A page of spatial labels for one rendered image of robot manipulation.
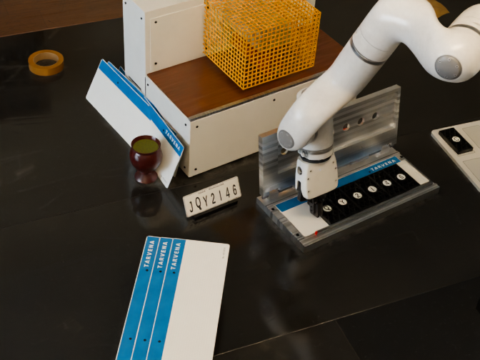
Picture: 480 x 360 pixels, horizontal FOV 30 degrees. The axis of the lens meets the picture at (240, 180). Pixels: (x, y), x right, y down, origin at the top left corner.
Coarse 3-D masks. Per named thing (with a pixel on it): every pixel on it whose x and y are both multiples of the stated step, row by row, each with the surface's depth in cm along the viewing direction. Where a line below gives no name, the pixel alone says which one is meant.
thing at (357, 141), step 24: (384, 96) 234; (336, 120) 228; (384, 120) 238; (264, 144) 216; (336, 144) 232; (360, 144) 236; (384, 144) 241; (264, 168) 220; (288, 168) 226; (264, 192) 224
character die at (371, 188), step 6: (360, 180) 233; (366, 180) 233; (372, 180) 233; (360, 186) 231; (366, 186) 231; (372, 186) 231; (378, 186) 231; (366, 192) 230; (372, 192) 230; (378, 192) 230; (384, 192) 230; (372, 198) 228; (378, 198) 229; (384, 198) 228; (390, 198) 228
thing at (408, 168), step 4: (404, 160) 240; (400, 164) 239; (404, 164) 239; (408, 164) 239; (404, 168) 238; (408, 168) 238; (412, 168) 238; (408, 172) 236; (412, 172) 237; (416, 172) 237; (412, 176) 235; (416, 176) 236; (420, 176) 236; (424, 176) 235; (416, 180) 234; (420, 180) 235; (424, 180) 234; (428, 180) 234
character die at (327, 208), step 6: (324, 204) 225; (330, 204) 226; (324, 210) 223; (330, 210) 223; (336, 210) 224; (324, 216) 222; (330, 216) 222; (336, 216) 222; (342, 216) 222; (330, 222) 220
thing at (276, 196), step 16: (368, 160) 241; (272, 192) 227; (288, 192) 230; (416, 192) 232; (432, 192) 234; (384, 208) 227; (400, 208) 229; (288, 224) 220; (352, 224) 222; (304, 240) 216; (320, 240) 217
